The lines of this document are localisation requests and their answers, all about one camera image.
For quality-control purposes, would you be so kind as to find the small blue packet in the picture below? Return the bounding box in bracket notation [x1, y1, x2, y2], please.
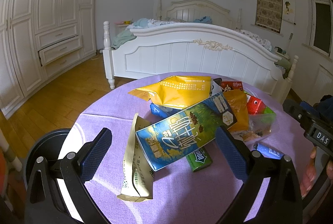
[253, 142, 284, 159]

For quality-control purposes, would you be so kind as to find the red snack box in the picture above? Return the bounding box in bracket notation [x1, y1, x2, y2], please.
[220, 81, 243, 92]

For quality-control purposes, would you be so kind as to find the yellow snack bag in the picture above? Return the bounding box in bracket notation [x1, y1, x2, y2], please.
[129, 76, 211, 109]

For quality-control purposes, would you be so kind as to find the purple tablecloth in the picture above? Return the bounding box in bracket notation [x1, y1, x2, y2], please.
[57, 71, 308, 224]

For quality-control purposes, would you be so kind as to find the white wardrobe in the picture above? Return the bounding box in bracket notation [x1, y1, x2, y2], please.
[1, 0, 97, 118]

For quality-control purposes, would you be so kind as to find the red juice carton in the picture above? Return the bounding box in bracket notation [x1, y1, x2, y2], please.
[246, 93, 266, 115]

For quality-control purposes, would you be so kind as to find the orange snack wrapper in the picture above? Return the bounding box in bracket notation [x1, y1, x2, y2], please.
[223, 90, 249, 133]

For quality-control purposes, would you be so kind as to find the green blanket on bed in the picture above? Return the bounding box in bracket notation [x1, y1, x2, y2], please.
[111, 29, 136, 49]

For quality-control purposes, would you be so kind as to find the green Doublemint gum pack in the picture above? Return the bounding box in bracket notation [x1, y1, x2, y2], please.
[186, 147, 213, 172]

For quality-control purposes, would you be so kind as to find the white plush cat toy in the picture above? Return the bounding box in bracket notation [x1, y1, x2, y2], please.
[209, 78, 222, 96]

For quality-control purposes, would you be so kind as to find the white bed frame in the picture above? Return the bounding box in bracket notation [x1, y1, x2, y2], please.
[103, 0, 299, 103]

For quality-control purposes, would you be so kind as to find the beige paper wrapper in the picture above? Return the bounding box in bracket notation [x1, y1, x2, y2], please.
[117, 113, 154, 202]

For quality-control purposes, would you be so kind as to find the patterned wall hanging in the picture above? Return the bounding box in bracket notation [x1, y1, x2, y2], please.
[255, 0, 283, 33]

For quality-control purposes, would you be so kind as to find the clear plastic bag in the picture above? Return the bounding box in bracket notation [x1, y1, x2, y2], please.
[231, 113, 279, 144]

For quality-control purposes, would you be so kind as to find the black trash bin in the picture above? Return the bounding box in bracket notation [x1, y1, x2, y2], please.
[22, 128, 72, 204]

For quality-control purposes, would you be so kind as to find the window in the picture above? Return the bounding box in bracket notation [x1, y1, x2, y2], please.
[311, 0, 332, 57]

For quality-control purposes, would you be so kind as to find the person right hand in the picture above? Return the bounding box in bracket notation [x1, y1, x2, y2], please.
[300, 147, 333, 198]

